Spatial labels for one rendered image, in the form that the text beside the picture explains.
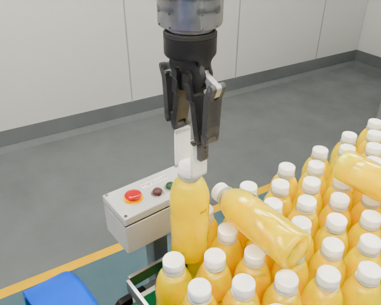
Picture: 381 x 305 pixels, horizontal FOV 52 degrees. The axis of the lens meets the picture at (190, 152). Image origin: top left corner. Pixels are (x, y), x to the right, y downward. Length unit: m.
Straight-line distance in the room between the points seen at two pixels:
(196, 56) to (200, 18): 0.05
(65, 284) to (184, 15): 0.37
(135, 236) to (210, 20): 0.49
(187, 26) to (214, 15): 0.04
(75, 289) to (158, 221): 0.37
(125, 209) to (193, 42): 0.42
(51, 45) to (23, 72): 0.29
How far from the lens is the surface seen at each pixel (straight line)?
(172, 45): 0.54
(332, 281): 0.71
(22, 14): 3.14
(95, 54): 3.33
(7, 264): 2.39
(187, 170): 0.64
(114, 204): 0.84
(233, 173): 2.83
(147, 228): 0.85
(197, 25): 0.51
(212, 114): 0.55
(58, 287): 0.54
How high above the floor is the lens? 1.63
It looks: 32 degrees down
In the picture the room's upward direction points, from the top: straight up
